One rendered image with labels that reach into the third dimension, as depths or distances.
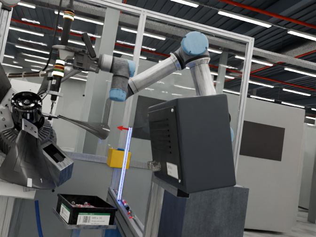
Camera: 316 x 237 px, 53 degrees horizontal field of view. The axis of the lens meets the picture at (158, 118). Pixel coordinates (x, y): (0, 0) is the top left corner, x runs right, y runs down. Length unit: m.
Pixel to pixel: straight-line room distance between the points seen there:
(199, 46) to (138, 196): 1.18
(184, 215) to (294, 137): 4.44
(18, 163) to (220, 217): 0.86
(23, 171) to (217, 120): 0.79
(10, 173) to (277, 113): 4.78
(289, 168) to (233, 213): 4.21
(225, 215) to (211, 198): 0.10
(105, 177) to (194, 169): 1.55
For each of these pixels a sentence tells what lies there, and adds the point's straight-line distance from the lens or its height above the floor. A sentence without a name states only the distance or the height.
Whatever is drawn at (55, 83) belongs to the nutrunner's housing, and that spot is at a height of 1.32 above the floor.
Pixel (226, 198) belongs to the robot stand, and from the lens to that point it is 1.47.
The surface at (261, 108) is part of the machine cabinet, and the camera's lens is 5.35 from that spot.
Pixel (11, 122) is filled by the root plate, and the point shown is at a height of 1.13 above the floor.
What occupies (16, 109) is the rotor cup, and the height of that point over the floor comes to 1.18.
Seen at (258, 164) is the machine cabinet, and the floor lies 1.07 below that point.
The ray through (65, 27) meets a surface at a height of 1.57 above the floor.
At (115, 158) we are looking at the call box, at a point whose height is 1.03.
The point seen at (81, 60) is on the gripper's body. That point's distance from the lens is 1.42.
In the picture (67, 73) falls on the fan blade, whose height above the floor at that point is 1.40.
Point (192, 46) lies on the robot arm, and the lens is 1.42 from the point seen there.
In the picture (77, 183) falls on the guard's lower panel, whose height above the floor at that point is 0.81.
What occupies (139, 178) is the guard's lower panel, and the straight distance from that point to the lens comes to 2.18.
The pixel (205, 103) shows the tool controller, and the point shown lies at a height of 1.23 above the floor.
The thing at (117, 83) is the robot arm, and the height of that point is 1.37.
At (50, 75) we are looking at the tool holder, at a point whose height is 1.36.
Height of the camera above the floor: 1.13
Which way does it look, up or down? 5 degrees up
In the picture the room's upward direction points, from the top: 9 degrees clockwise
